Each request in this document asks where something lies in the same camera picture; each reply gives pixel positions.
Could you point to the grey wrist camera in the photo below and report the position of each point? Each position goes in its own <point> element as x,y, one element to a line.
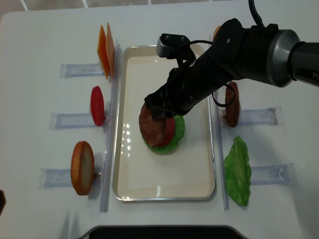
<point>172,46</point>

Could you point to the orange cheese slice rear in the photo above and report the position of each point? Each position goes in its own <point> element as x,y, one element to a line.
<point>102,53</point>

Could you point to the orange cheese slice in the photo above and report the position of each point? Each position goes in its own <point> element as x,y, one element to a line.
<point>110,50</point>
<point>102,53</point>

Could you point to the clear acrylic rack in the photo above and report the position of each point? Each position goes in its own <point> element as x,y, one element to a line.
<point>62,177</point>
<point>222,139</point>

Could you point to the white rectangular tray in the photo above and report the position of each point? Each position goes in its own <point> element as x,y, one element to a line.
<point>139,174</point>

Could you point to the bread slice left rack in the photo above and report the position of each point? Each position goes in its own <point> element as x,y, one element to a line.
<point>82,168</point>

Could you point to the clear acrylic rack left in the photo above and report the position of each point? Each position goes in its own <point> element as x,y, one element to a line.
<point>62,177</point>

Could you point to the black device bottom edge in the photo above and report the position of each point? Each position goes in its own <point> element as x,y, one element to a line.
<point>165,232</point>

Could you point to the orange cheese slice front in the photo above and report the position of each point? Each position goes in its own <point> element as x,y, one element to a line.
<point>110,50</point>

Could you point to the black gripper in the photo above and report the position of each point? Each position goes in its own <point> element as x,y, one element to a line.
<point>186,86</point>

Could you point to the red tomato slice on tray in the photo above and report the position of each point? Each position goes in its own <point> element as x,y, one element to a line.
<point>169,132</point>

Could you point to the bread slice rack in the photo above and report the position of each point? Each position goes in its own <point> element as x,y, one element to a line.
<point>216,31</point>
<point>82,168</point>

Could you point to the clear acrylic rack right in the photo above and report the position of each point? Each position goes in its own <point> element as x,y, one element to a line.
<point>222,139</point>

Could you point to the green lettuce leaf on tray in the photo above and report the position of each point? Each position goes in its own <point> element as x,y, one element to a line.
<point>178,135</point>

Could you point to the brown meat patty in rack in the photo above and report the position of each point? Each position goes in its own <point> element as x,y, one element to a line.
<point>232,112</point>

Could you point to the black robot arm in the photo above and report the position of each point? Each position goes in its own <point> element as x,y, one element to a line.
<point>264,54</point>

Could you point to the bread slice right rack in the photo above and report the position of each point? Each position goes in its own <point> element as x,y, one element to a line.
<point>216,31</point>

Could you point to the red tomato slice in rack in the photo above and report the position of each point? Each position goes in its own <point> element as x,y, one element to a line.
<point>97,106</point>

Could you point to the brown meat patty carried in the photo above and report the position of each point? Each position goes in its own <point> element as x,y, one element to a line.
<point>153,131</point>

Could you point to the green lettuce leaf in rack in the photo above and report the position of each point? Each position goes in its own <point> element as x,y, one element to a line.
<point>238,172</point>

